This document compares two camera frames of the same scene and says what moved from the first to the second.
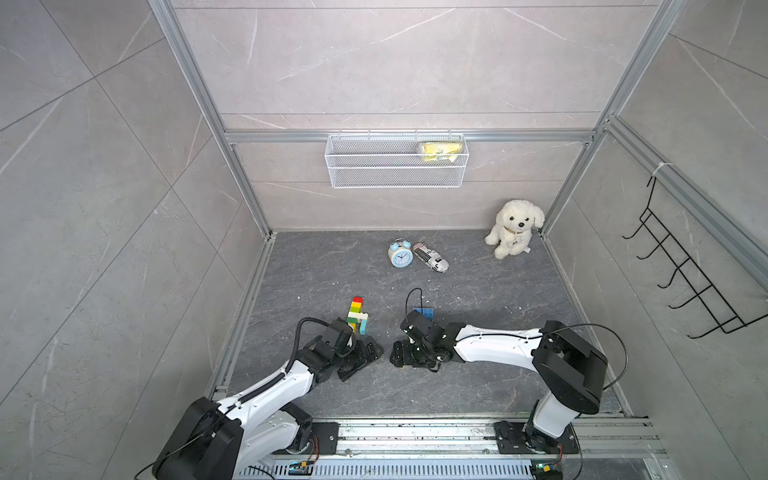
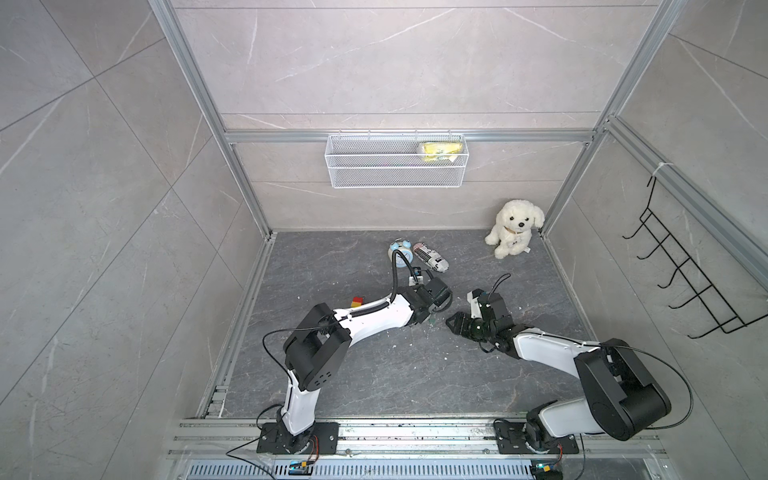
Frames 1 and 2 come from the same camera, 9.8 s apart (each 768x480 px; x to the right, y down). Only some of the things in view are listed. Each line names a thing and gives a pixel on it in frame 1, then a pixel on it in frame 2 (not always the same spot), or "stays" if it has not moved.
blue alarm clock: x=400 y=253 stays
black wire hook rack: x=727 y=320 stays
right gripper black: x=401 y=355 to x=461 y=323
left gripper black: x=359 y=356 to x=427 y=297
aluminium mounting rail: x=375 y=440 stays
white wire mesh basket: x=391 y=161 stays
